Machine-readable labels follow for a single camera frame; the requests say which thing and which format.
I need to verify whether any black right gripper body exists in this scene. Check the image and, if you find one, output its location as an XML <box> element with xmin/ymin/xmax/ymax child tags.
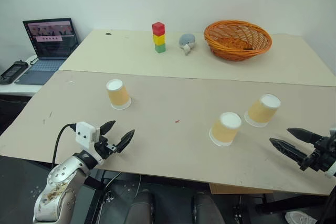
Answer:
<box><xmin>299</xmin><ymin>136</ymin><xmax>336</xmax><ymax>174</ymax></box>

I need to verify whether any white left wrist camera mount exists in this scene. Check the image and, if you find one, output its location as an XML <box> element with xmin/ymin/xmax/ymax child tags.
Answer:
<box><xmin>75</xmin><ymin>121</ymin><xmax>104</xmax><ymax>166</ymax></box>

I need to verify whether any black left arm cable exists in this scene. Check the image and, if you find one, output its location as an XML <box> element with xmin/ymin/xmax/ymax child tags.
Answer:
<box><xmin>51</xmin><ymin>123</ymin><xmax>77</xmax><ymax>170</ymax></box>

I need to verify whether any open blue-grey laptop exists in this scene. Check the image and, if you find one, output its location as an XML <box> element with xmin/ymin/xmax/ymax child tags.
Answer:
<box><xmin>15</xmin><ymin>18</ymin><xmax>80</xmax><ymax>86</ymax></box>

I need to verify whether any dark rounded shape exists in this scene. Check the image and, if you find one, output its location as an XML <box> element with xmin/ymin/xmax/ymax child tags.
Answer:
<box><xmin>193</xmin><ymin>191</ymin><xmax>225</xmax><ymax>224</ymax></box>
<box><xmin>123</xmin><ymin>189</ymin><xmax>155</xmax><ymax>224</ymax></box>

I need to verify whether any white sneaker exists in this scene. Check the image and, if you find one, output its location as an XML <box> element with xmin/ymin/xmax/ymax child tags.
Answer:
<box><xmin>285</xmin><ymin>210</ymin><xmax>318</xmax><ymax>224</ymax></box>

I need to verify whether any yellow cube block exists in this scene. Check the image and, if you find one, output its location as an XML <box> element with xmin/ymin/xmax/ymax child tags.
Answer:
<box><xmin>153</xmin><ymin>34</ymin><xmax>166</xmax><ymax>46</ymax></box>

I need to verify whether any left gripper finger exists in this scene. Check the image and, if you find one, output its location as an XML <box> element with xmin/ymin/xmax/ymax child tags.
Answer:
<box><xmin>100</xmin><ymin>120</ymin><xmax>117</xmax><ymax>137</ymax></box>
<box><xmin>116</xmin><ymin>129</ymin><xmax>136</xmax><ymax>154</ymax></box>

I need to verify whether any black metal frame bar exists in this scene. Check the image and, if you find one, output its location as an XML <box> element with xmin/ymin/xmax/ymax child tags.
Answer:
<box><xmin>256</xmin><ymin>194</ymin><xmax>332</xmax><ymax>216</ymax></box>

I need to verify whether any white side table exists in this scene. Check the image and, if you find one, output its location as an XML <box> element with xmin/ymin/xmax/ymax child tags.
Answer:
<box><xmin>0</xmin><ymin>55</ymin><xmax>66</xmax><ymax>98</ymax></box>

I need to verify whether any orange wicker basket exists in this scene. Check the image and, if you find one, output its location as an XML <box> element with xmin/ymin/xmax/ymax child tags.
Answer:
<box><xmin>203</xmin><ymin>19</ymin><xmax>273</xmax><ymax>62</ymax></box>

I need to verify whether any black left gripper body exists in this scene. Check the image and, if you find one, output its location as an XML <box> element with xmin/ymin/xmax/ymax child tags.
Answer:
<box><xmin>94</xmin><ymin>136</ymin><xmax>118</xmax><ymax>161</ymax></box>

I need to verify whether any grey plush toy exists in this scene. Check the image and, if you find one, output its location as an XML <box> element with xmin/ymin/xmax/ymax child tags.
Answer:
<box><xmin>178</xmin><ymin>33</ymin><xmax>196</xmax><ymax>56</ymax></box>

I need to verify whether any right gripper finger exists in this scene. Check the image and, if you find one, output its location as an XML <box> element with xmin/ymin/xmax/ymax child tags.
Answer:
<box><xmin>269</xmin><ymin>137</ymin><xmax>309</xmax><ymax>167</ymax></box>
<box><xmin>287</xmin><ymin>127</ymin><xmax>322</xmax><ymax>145</ymax></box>

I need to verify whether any red cube block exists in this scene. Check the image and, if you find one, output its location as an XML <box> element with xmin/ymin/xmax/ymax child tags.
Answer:
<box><xmin>152</xmin><ymin>22</ymin><xmax>165</xmax><ymax>36</ymax></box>

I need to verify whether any tan paper cup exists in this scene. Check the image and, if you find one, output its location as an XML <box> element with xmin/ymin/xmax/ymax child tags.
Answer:
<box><xmin>244</xmin><ymin>93</ymin><xmax>281</xmax><ymax>128</ymax></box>
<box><xmin>106</xmin><ymin>79</ymin><xmax>132</xmax><ymax>110</ymax></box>
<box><xmin>208</xmin><ymin>112</ymin><xmax>242</xmax><ymax>147</ymax></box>

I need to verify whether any black handheld controller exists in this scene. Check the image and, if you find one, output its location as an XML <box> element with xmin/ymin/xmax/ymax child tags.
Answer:
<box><xmin>0</xmin><ymin>60</ymin><xmax>29</xmax><ymax>85</ymax></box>

